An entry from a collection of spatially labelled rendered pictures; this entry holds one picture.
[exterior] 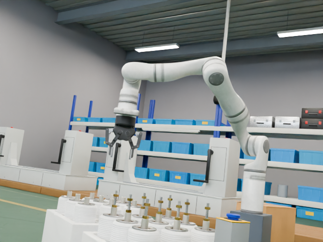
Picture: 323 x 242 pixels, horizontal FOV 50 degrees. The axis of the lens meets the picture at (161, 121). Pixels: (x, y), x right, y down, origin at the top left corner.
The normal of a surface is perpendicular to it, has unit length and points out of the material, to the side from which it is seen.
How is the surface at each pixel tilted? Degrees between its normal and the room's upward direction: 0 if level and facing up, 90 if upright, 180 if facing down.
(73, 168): 90
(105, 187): 90
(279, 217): 90
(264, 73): 90
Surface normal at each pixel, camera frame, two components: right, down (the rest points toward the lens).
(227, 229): -0.85, -0.18
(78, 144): 0.84, 0.02
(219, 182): -0.52, -0.18
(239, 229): 0.52, -0.07
